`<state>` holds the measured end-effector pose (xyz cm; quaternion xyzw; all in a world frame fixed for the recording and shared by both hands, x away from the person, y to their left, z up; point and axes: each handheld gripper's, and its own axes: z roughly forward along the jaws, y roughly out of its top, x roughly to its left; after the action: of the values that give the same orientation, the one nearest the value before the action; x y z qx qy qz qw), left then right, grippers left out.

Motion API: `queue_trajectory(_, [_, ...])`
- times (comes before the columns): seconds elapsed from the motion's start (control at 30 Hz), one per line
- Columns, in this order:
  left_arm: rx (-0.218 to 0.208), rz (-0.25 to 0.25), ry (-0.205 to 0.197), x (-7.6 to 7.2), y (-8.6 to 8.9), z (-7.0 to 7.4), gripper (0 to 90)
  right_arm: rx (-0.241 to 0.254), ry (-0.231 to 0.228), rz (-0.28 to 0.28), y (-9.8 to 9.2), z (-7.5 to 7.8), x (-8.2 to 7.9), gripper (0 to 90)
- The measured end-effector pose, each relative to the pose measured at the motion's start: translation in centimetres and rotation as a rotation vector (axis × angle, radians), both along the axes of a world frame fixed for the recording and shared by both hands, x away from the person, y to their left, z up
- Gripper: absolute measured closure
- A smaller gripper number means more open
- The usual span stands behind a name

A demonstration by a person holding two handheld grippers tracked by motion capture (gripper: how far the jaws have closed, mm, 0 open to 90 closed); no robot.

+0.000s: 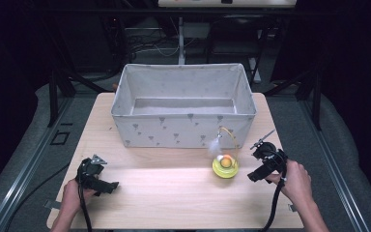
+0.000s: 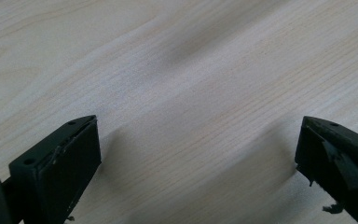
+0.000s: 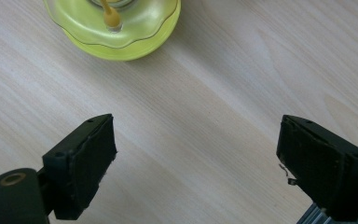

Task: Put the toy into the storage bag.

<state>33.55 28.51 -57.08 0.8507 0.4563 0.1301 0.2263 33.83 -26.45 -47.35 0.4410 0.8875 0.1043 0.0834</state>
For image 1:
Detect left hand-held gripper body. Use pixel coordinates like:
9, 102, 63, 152
75, 154, 108, 189

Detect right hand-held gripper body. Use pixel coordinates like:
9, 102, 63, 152
250, 130, 289, 175

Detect yellow cat toy with feather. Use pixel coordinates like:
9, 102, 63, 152
208, 126, 241, 180

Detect grey printed fabric storage box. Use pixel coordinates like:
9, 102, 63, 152
110, 63, 258, 150

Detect person's left hand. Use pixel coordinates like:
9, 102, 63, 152
60, 179, 96, 216

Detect person's right hand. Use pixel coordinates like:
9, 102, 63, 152
265, 160, 313, 207

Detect black tape square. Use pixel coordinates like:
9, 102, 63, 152
49, 130, 71, 146

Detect black metal stand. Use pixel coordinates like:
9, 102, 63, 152
264, 62, 324, 131
46, 62, 110, 129

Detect white metal pole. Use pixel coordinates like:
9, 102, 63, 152
177, 15, 186, 66

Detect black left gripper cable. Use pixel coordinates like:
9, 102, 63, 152
77, 183, 94, 232

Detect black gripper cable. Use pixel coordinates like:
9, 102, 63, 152
77, 183, 94, 232
260, 177, 287, 232

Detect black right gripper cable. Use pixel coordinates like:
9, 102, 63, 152
260, 177, 287, 232

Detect black floor cable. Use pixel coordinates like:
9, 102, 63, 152
4, 163, 71, 232

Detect aluminium floor rail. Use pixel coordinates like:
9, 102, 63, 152
0, 96, 75, 232
301, 96, 371, 232

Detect white floor cables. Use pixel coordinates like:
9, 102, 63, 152
130, 37, 196, 58

